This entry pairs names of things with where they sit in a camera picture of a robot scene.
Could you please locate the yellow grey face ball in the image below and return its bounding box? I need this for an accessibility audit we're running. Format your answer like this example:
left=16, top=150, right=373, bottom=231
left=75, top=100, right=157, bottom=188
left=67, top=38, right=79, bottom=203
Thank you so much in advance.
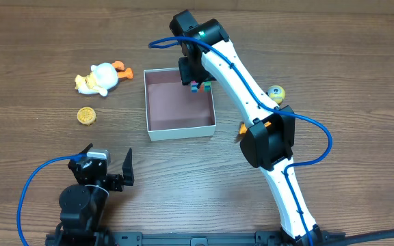
left=267, top=85, right=286, bottom=105

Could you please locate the blue left camera cable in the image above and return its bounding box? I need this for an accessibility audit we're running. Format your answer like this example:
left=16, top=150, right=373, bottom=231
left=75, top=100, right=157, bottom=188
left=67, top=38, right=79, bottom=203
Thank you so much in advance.
left=16, top=154, right=88, bottom=246

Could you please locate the white plush duck toy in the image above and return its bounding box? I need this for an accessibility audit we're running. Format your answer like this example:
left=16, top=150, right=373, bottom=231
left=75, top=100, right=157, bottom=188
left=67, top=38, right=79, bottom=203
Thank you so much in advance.
left=75, top=61, right=133, bottom=97

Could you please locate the white cardboard box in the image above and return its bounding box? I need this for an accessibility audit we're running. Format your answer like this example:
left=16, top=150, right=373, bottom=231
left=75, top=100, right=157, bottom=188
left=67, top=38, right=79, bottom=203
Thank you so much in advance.
left=144, top=68, right=216, bottom=141

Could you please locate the orange plush dog toy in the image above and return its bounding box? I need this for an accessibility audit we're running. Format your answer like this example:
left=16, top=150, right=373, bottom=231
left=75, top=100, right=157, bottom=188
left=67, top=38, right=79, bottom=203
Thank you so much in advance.
left=239, top=122, right=271, bottom=135

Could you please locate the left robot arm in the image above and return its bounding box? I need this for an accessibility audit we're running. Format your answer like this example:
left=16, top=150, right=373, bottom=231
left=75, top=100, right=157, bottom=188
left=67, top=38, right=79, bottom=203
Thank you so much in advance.
left=45, top=144, right=134, bottom=246

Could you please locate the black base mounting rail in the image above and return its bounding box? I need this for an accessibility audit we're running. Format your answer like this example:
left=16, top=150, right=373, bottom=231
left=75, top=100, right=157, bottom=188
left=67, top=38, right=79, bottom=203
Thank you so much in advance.
left=44, top=230, right=347, bottom=246

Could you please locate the thick black cable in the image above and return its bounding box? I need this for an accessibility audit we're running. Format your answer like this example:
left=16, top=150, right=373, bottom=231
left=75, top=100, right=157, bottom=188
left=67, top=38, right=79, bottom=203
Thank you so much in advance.
left=323, top=225, right=394, bottom=246

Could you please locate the multicoloured puzzle cube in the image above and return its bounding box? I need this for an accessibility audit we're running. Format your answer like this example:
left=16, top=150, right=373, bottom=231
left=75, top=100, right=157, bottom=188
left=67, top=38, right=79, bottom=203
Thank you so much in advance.
left=191, top=81, right=211, bottom=93

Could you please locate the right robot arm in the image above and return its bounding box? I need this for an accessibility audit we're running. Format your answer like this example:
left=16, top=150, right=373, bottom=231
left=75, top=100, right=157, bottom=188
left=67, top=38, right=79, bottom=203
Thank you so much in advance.
left=169, top=10, right=321, bottom=245

